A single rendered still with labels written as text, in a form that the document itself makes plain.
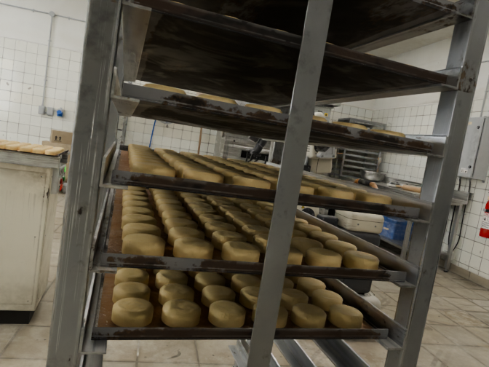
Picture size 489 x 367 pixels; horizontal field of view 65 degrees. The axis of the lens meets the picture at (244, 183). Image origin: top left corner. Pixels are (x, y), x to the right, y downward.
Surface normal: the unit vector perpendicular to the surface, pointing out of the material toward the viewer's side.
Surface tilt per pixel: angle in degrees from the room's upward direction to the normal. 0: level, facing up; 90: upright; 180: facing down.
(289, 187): 90
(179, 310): 0
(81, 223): 90
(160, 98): 90
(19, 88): 90
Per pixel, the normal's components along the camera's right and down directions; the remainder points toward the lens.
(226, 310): 0.16, -0.98
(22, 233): 0.29, 0.14
